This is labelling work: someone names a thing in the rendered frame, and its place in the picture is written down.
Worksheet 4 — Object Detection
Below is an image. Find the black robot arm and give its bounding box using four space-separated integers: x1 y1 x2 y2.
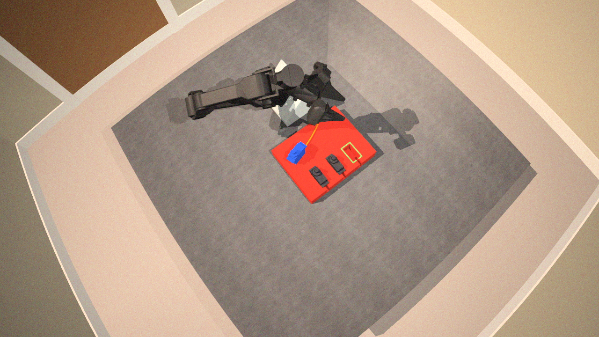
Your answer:
185 62 331 120

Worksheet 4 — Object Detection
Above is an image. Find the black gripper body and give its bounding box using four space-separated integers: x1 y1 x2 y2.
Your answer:
291 82 327 126

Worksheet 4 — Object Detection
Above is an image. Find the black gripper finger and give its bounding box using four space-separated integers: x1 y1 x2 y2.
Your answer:
317 102 346 124
321 80 345 102

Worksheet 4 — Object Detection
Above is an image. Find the red flat plate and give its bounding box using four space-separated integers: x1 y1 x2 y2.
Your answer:
272 118 376 204

